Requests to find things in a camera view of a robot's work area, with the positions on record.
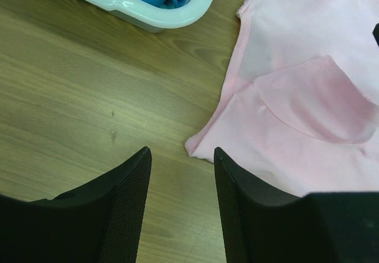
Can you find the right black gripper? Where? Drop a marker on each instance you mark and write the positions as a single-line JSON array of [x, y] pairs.
[[376, 33]]

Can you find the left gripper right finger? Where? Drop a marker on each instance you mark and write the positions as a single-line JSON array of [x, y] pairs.
[[261, 223]]

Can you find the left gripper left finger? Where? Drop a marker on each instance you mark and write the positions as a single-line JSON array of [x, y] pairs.
[[100, 221]]

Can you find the pink t shirt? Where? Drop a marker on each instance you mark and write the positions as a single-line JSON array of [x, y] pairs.
[[299, 103]]

